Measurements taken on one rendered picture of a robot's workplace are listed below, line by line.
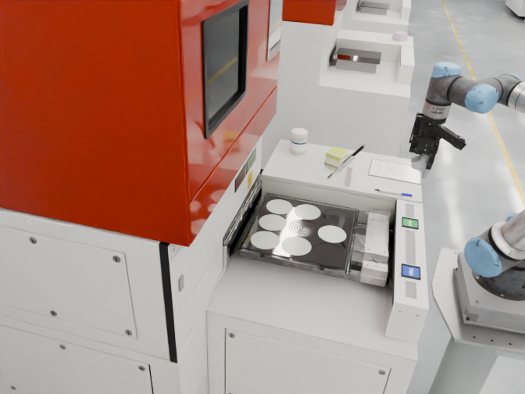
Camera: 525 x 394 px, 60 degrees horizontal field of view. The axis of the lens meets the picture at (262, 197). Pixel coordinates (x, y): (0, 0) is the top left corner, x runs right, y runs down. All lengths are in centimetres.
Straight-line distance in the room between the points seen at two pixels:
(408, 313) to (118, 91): 95
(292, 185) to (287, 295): 50
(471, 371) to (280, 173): 98
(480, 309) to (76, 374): 123
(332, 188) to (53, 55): 115
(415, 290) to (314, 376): 41
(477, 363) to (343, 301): 55
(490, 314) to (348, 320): 42
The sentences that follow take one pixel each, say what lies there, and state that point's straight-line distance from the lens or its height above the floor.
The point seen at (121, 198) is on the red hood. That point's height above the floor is 132.
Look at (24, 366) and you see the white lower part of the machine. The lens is 171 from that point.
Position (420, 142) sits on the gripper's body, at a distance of 147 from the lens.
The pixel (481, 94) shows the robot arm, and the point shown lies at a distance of 135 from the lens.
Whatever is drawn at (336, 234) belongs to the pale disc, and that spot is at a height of 90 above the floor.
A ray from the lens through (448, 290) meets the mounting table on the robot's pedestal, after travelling 166.
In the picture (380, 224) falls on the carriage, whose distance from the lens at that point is 176.
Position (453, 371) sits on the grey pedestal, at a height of 49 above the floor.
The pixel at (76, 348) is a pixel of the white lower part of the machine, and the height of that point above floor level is 77.
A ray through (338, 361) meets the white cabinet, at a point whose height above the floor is 74.
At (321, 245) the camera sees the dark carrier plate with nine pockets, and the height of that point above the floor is 90.
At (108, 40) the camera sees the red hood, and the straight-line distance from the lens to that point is 88.
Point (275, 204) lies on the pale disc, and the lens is 175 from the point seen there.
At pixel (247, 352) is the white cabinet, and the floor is 68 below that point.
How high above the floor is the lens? 186
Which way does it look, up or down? 33 degrees down
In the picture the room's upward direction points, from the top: 3 degrees clockwise
